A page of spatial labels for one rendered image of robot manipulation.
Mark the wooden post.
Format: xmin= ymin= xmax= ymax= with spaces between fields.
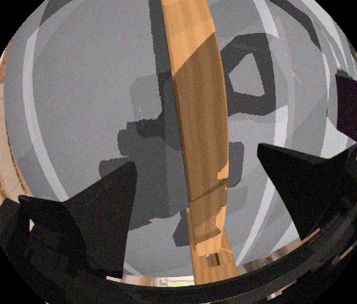
xmin=186 ymin=207 xmax=239 ymax=285

